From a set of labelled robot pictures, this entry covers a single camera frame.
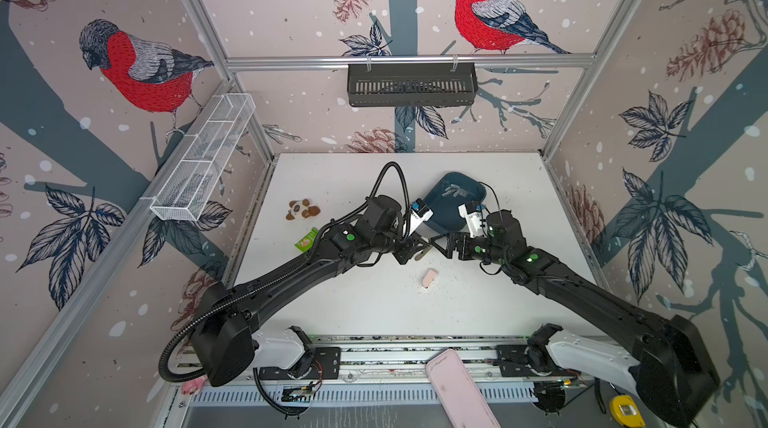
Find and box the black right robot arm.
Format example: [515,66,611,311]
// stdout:
[424,173,720,427]

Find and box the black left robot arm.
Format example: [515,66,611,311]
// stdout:
[158,161,413,387]

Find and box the staples strip in tray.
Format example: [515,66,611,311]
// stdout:
[442,184,470,198]

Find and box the teal plastic tray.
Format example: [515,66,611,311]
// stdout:
[423,172,487,234]

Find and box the green snack packet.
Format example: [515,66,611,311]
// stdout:
[295,228,319,253]

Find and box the pink flat case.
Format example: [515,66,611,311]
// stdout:
[425,349,501,428]

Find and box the yellow tape measure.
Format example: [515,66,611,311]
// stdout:
[609,395,646,428]

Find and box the horizontal aluminium bar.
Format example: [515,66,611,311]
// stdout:
[225,53,597,73]

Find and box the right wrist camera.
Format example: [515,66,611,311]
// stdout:
[458,201,484,238]

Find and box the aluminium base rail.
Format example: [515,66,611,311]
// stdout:
[173,334,607,408]

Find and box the black wire basket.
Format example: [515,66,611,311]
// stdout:
[347,63,478,108]

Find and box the white wire basket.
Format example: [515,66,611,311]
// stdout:
[150,93,255,222]

